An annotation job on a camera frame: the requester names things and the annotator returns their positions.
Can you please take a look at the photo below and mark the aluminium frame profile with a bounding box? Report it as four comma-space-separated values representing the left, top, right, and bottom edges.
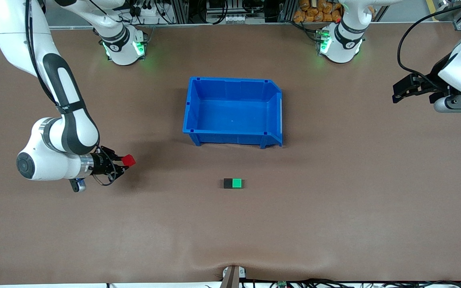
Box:
434, 0, 461, 32

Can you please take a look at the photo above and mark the black electronics rack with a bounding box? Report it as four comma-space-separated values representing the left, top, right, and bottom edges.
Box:
188, 0, 281, 24

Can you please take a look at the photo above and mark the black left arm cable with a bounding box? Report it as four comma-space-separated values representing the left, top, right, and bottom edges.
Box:
397, 2, 461, 80

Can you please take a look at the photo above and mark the metal table edge clamp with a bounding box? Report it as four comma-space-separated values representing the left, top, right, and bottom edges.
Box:
222, 265, 247, 288

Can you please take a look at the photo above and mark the white connector block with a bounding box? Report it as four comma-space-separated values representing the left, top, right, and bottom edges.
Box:
223, 14, 256, 23

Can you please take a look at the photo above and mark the orange toy bread pile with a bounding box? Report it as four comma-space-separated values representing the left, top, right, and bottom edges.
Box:
293, 0, 343, 23

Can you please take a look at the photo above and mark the blue plastic storage bin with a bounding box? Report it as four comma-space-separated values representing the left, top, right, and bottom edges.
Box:
182, 76, 284, 149

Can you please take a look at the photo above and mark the white power strip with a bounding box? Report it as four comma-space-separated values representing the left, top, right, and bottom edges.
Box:
128, 3, 163, 18

